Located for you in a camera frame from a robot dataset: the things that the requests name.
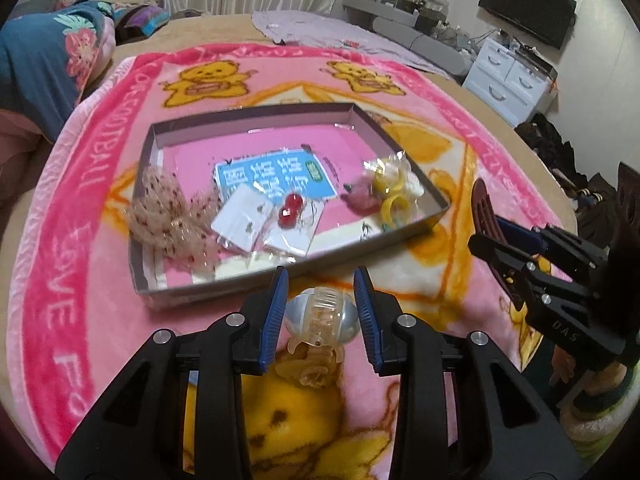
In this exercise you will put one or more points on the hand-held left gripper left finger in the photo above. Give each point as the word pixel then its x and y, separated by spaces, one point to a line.
pixel 272 310

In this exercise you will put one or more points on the pink pompom hair clip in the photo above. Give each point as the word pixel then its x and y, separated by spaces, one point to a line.
pixel 362 200

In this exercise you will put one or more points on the tan bed sheet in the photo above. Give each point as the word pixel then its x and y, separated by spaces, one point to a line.
pixel 500 130

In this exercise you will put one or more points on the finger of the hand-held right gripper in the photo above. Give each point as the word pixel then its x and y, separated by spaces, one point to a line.
pixel 560 240
pixel 505 257

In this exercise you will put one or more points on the beige lace hair bow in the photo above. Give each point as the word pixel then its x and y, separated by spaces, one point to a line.
pixel 165 215

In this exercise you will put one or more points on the dark maroon hair clip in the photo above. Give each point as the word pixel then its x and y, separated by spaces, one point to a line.
pixel 487 210

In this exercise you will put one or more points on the red cherry earring card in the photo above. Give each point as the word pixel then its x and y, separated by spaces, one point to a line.
pixel 292 237

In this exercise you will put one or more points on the black television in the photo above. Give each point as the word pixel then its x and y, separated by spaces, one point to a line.
pixel 525 5

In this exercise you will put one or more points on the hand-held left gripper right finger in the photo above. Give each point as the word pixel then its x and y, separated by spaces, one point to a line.
pixel 367 310

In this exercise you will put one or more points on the white earring card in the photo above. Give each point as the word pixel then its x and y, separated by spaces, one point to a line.
pixel 237 215

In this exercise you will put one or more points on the cream hair claw clip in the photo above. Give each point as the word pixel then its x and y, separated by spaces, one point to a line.
pixel 320 310

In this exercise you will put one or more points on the pink bear print blanket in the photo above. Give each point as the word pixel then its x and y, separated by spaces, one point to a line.
pixel 75 260

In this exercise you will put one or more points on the grey cardboard box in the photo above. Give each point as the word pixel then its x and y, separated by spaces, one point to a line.
pixel 225 285

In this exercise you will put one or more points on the bag of yellow rings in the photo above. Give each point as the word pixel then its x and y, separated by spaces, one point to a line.
pixel 392 185

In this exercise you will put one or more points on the dark clothes pile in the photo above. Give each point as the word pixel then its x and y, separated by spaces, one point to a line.
pixel 550 140

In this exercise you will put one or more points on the grey low cabinet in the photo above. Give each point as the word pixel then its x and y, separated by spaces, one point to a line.
pixel 425 40

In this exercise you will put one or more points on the blue floral pillow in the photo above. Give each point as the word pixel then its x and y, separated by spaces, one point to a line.
pixel 35 55

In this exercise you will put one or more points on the purple striped pillow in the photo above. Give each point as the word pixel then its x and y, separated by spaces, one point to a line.
pixel 142 17

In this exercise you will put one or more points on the white drawer cabinet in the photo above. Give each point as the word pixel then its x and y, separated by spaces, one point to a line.
pixel 500 75

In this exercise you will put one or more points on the electronics clutter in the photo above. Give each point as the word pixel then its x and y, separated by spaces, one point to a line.
pixel 420 7

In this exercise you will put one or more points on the purple bed sheet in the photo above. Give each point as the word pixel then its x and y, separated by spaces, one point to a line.
pixel 325 30

